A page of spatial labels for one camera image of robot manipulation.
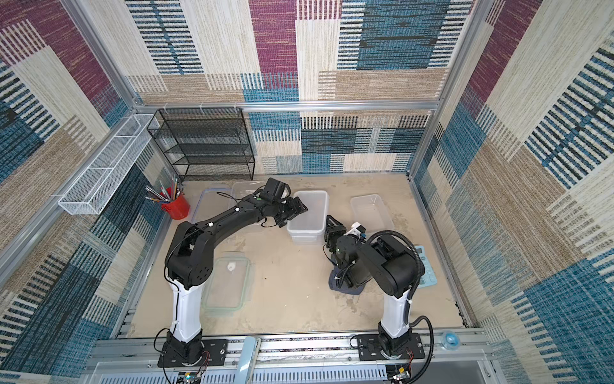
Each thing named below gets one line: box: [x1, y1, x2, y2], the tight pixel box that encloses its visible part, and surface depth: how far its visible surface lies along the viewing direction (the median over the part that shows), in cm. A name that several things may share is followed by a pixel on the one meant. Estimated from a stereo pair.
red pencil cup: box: [159, 187, 191, 220], surface depth 103 cm
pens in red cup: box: [144, 176, 185, 204], surface depth 104 cm
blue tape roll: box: [440, 330, 462, 351], surface depth 76 cm
